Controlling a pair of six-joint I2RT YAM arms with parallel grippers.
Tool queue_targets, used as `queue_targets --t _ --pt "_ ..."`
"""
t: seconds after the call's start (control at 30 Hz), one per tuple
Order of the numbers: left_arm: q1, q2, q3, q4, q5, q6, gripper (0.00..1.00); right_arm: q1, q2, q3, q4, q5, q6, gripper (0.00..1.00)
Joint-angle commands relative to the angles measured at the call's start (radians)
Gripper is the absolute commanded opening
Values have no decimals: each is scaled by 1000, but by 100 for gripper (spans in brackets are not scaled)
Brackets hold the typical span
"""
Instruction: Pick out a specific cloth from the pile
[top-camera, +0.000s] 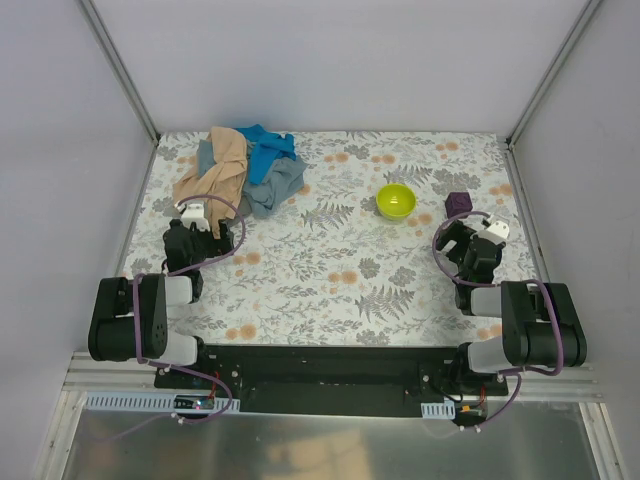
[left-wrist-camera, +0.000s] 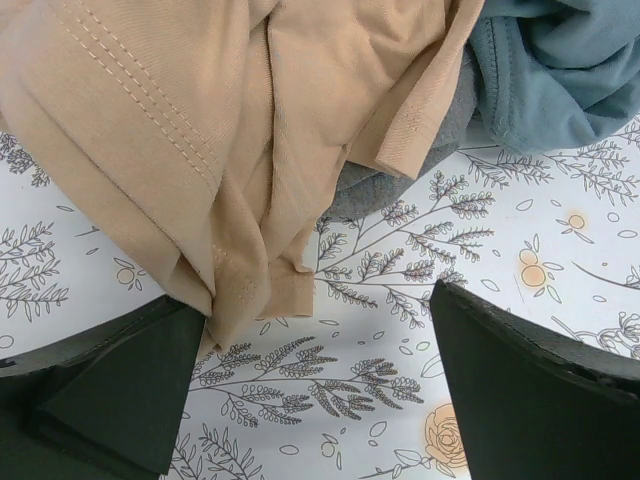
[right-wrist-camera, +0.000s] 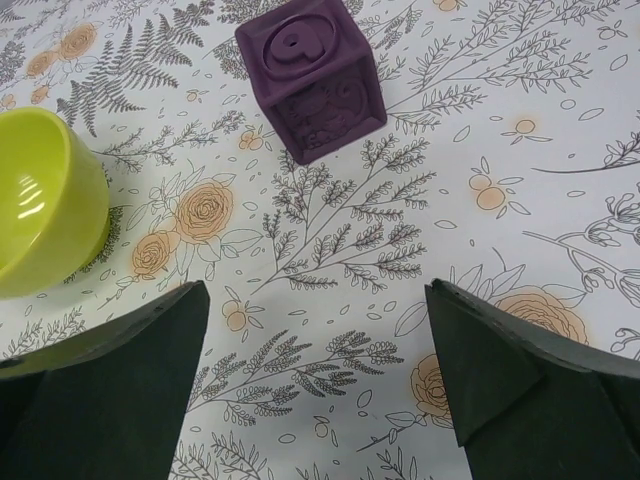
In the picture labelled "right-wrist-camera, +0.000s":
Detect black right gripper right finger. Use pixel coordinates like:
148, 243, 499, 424
425, 279, 639, 479

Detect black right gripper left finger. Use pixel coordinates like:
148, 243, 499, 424
1, 281, 210, 479

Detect lime green plastic bowl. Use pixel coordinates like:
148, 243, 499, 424
1, 107, 110, 298

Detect purple embossed toy cube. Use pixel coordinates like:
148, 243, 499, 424
235, 0, 387, 165

